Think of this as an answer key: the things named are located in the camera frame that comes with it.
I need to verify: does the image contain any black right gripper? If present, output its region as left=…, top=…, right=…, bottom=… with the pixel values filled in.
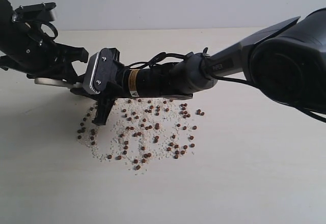
left=70, top=68, right=163, bottom=126

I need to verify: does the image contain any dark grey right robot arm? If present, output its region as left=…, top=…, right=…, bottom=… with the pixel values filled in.
left=71, top=8, right=325, bottom=126

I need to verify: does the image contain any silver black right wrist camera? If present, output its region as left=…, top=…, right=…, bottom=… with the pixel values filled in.
left=83, top=48, right=124, bottom=95

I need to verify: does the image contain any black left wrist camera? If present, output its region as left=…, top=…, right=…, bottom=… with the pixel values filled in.
left=12, top=2, right=58, bottom=40

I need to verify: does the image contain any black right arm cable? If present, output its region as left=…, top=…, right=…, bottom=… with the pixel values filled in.
left=126, top=47, right=326, bottom=123

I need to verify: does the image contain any pile of brown pellets and grains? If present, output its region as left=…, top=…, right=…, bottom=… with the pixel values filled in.
left=76, top=98, right=205, bottom=173

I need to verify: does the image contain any white paint brush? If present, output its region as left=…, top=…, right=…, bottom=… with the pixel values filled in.
left=34, top=77, right=82, bottom=89

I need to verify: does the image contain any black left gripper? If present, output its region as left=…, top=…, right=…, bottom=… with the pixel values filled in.
left=1, top=20, right=89, bottom=83

